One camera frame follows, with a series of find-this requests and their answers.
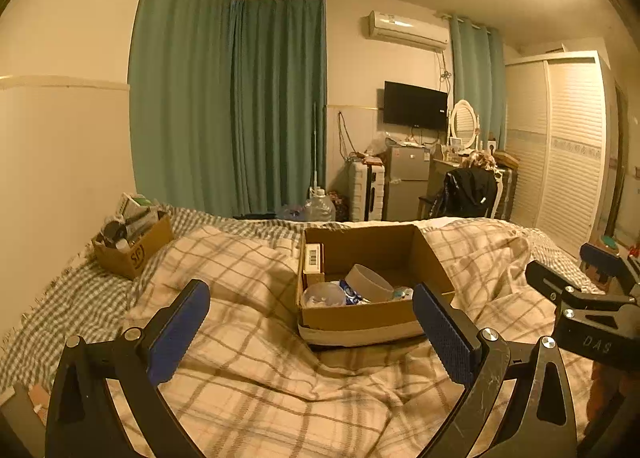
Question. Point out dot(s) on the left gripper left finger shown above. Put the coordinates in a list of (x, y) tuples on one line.
[(83, 420)]

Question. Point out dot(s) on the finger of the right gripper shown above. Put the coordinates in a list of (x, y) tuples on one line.
[(555, 288), (624, 269)]

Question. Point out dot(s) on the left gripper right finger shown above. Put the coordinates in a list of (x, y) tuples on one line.
[(539, 420)]

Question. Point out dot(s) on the roll of wide tape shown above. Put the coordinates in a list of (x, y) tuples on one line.
[(368, 284)]

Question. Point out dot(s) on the dark suitcase by wardrobe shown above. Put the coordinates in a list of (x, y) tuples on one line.
[(509, 182)]

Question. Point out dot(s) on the black jacket on chair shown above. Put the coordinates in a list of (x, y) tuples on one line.
[(465, 193)]

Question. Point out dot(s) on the white louvred wardrobe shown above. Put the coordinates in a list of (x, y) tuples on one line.
[(557, 126)]

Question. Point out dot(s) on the silver mini fridge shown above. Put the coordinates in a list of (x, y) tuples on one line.
[(406, 175)]

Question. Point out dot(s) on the beige plaid blanket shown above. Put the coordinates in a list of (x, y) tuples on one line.
[(250, 386)]

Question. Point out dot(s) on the oval white vanity mirror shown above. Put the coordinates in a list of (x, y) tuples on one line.
[(464, 126)]

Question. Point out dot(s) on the large open cardboard box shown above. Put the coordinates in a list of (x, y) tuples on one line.
[(398, 252)]

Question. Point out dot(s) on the small cardboard box with clutter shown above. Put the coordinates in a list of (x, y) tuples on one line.
[(128, 239)]

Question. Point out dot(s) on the white suitcase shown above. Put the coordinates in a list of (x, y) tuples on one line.
[(366, 191)]

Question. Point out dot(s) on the right green curtain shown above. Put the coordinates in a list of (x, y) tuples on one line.
[(480, 75)]

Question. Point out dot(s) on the green curtain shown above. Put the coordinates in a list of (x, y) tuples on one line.
[(278, 101), (181, 129), (480, 75)]

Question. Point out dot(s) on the large clear water jug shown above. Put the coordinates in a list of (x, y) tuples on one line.
[(319, 207)]

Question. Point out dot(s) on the white air conditioner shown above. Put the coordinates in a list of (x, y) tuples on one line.
[(414, 33)]

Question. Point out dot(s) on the middle green curtain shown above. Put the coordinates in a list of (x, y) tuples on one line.
[(278, 101)]

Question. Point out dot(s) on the left green curtain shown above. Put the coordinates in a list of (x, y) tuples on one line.
[(181, 129)]

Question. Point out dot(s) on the black wall television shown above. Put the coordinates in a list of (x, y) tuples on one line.
[(415, 107)]

